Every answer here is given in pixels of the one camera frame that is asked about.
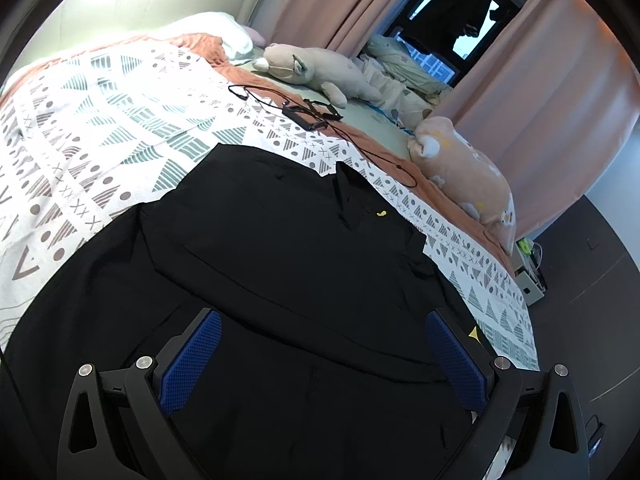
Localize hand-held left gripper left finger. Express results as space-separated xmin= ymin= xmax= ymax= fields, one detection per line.
xmin=57 ymin=308 xmax=224 ymax=480

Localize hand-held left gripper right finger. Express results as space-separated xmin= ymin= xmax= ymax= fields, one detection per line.
xmin=424 ymin=308 xmax=602 ymax=480

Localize black garment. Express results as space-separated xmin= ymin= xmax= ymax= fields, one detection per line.
xmin=0 ymin=142 xmax=493 ymax=480

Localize hanging black clothes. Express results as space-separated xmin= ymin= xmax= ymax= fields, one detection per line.
xmin=400 ymin=0 xmax=501 ymax=56

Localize cream nightstand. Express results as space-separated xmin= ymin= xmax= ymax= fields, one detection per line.
xmin=512 ymin=240 xmax=549 ymax=307

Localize triangle patterned blanket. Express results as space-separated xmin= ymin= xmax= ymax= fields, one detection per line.
xmin=0 ymin=33 xmax=541 ymax=376

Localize grey-green bed sheet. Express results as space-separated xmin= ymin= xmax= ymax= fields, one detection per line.
xmin=225 ymin=45 xmax=421 ymax=161

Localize pink curtain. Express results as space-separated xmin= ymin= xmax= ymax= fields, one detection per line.
xmin=270 ymin=0 xmax=448 ymax=58
xmin=432 ymin=0 xmax=640 ymax=241

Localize pile of light bedding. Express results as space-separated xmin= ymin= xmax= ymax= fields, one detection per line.
xmin=352 ymin=35 xmax=458 ymax=126

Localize beige plush animal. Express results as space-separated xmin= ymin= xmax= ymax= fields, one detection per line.
xmin=251 ymin=42 xmax=388 ymax=108

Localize white pillow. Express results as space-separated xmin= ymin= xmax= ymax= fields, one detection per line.
xmin=160 ymin=12 xmax=256 ymax=58

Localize black charger cable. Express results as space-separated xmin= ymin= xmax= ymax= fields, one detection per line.
xmin=227 ymin=84 xmax=418 ymax=188

